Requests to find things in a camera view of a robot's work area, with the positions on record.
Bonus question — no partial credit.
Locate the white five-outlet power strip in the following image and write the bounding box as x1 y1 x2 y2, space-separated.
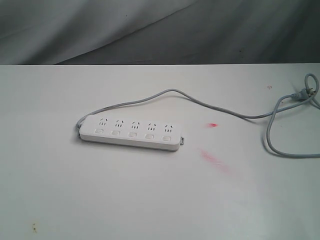
79 115 185 152

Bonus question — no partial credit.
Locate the grey backdrop cloth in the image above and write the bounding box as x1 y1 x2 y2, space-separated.
0 0 320 65

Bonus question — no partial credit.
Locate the grey power cord with plug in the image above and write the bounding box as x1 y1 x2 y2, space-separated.
74 73 320 159

